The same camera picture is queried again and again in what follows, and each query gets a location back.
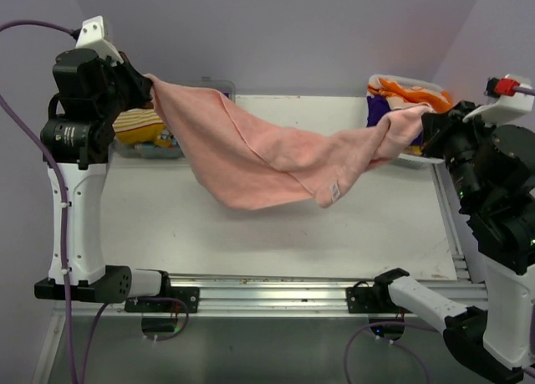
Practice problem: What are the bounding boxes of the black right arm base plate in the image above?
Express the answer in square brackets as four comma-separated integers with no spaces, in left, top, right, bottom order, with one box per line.
[345,281,410,315]

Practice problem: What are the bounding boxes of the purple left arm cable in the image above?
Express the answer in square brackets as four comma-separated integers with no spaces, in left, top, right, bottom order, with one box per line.
[0,19,114,384]

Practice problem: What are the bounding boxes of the white plastic laundry basket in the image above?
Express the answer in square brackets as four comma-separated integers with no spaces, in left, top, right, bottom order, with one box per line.
[366,74,445,169]

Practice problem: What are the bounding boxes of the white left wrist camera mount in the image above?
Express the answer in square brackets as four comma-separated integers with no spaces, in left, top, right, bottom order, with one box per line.
[75,16,124,66]

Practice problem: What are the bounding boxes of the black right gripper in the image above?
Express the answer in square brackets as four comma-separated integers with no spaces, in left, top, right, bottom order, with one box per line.
[415,95,497,202]

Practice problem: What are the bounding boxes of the orange white towel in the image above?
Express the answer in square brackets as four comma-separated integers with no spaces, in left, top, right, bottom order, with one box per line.
[368,77,453,113]

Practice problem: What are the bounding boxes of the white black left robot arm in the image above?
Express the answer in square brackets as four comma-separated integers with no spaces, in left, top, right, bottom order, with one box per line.
[34,49,174,311]

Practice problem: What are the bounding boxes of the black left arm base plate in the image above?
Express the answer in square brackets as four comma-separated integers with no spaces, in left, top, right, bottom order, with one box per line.
[124,286,200,313]

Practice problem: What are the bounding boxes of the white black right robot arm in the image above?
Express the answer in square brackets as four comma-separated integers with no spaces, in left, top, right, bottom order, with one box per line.
[372,101,534,383]

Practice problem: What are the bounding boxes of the clear plastic storage bin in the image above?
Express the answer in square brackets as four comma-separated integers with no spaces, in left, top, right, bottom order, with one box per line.
[110,77,237,161]

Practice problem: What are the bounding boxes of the aluminium table edge rail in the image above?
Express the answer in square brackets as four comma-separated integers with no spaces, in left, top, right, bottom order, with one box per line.
[171,274,487,317]

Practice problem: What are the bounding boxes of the yellow striped rolled towel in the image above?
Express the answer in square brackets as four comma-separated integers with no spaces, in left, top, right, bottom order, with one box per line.
[113,109,171,147]

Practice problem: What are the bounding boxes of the purple towel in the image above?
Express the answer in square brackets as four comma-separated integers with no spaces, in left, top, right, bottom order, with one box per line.
[366,95,390,127]

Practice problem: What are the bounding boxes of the pink terry towel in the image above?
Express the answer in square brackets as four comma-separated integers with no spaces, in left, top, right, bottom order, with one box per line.
[146,73,436,212]

